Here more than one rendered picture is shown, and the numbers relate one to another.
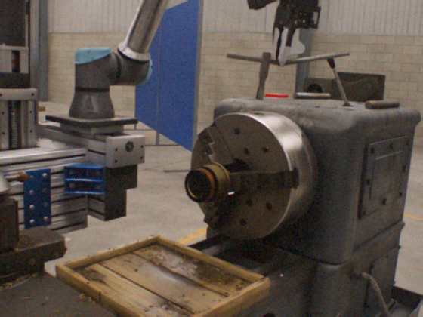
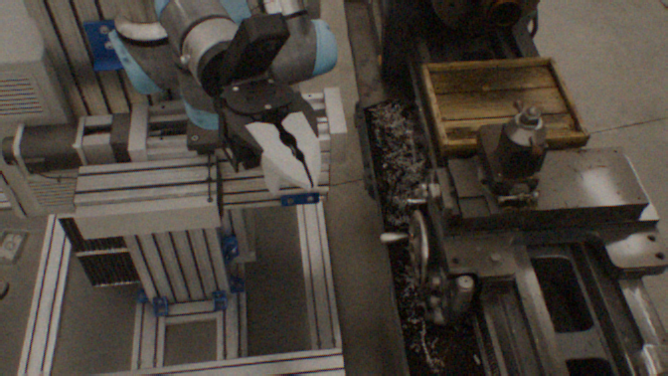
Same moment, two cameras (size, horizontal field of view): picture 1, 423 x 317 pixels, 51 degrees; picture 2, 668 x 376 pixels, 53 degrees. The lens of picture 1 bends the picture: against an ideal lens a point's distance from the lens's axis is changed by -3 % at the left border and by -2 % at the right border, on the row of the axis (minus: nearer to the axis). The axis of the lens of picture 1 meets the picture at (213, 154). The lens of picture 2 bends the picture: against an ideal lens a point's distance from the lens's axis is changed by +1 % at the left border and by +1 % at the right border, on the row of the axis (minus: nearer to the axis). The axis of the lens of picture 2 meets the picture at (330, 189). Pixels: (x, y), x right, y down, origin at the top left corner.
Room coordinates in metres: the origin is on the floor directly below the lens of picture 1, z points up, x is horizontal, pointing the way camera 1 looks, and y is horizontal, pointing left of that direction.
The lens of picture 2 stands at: (0.32, 1.30, 2.05)
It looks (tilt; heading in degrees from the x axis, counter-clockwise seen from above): 50 degrees down; 315
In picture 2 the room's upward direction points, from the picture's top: straight up
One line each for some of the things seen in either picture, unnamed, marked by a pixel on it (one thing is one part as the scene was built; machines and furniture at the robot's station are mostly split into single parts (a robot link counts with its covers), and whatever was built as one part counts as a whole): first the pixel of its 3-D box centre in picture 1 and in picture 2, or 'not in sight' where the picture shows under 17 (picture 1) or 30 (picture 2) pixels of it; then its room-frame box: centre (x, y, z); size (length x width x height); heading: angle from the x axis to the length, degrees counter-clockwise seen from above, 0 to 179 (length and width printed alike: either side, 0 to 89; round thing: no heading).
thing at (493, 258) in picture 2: not in sight; (543, 219); (0.62, 0.35, 0.90); 0.47 x 0.30 x 0.06; 50
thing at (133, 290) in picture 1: (161, 280); (499, 103); (0.90, 0.10, 0.89); 0.36 x 0.30 x 0.04; 50
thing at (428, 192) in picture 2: not in sight; (422, 194); (0.82, 0.51, 0.95); 0.07 x 0.04 x 0.04; 50
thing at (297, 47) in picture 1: (293, 48); not in sight; (1.10, -0.17, 1.40); 0.06 x 0.03 x 0.09; 110
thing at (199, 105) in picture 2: not in sight; (220, 81); (0.91, 0.92, 1.46); 0.11 x 0.08 x 0.11; 73
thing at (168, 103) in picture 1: (159, 78); not in sight; (7.89, 1.00, 1.18); 4.12 x 0.80 x 2.35; 21
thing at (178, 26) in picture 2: not in sight; (196, 23); (0.92, 0.93, 1.56); 0.11 x 0.08 x 0.09; 163
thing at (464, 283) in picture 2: not in sight; (461, 292); (0.64, 0.59, 0.84); 0.04 x 0.04 x 0.10; 50
